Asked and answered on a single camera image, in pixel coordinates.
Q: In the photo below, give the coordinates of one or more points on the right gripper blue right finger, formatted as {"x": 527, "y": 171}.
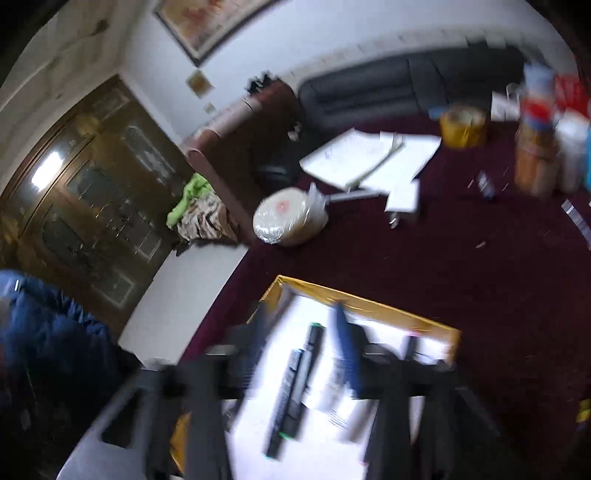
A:
{"x": 352, "y": 341}

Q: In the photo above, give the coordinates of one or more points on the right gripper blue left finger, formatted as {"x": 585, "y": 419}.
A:
{"x": 248, "y": 341}

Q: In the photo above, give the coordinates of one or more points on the black marker green cap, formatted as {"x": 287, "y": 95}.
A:
{"x": 290, "y": 401}

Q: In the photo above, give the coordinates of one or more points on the black marker pink cap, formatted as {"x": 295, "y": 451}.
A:
{"x": 410, "y": 347}

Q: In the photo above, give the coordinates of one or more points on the yellow taped white tray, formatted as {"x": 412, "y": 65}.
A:
{"x": 361, "y": 308}

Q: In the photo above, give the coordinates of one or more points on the round wrapped white pad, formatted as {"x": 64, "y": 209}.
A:
{"x": 290, "y": 216}

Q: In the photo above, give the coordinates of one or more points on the green and patterned cloth pile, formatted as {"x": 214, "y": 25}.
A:
{"x": 200, "y": 215}

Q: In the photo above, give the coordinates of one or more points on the white power adapter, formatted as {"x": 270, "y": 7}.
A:
{"x": 403, "y": 203}

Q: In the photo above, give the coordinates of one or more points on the brown armchair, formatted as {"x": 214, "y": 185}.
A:
{"x": 245, "y": 151}

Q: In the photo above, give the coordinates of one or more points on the white papers stack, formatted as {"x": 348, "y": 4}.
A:
{"x": 378, "y": 162}

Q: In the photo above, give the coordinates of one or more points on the dark wooden double door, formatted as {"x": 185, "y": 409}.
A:
{"x": 86, "y": 209}

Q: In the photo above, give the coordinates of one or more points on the yellow tape roll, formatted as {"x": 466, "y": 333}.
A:
{"x": 463, "y": 127}

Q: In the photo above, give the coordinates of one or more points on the orange contents jar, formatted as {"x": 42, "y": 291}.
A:
{"x": 536, "y": 158}

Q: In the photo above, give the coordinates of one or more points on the black leather sofa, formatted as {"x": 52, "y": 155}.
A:
{"x": 409, "y": 84}

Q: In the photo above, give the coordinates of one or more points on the white plastic tub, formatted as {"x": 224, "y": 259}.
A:
{"x": 571, "y": 134}

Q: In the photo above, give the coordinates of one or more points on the framed wall painting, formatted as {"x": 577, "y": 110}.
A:
{"x": 200, "y": 27}

